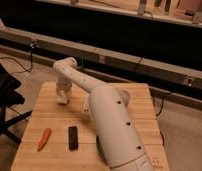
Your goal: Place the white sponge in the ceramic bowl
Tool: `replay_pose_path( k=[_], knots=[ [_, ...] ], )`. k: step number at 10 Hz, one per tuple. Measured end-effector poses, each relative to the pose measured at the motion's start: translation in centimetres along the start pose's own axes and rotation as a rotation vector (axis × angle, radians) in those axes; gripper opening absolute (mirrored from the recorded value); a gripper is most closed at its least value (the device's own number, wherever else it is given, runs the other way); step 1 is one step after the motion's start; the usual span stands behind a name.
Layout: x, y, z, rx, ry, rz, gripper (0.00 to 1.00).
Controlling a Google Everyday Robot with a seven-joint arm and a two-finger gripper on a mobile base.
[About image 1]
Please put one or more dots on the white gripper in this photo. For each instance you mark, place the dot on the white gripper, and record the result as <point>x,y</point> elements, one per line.
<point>63,93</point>

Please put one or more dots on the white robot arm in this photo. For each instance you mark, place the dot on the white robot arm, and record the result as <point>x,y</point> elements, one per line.
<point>119,138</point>

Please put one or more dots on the green ceramic bowl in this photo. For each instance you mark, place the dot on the green ceramic bowl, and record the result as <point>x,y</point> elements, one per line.
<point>100,150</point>

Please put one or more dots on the white tube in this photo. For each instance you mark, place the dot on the white tube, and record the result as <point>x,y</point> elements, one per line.
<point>86,108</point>

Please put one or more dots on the black rectangular bar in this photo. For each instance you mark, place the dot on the black rectangular bar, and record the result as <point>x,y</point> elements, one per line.
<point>73,137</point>

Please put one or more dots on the orange carrot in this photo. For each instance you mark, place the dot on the orange carrot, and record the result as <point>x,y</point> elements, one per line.
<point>44,139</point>

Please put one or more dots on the wooden table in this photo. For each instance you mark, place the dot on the wooden table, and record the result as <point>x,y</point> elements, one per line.
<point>56,155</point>

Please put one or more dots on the black office chair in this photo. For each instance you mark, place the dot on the black office chair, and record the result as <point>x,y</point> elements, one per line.
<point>9,97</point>

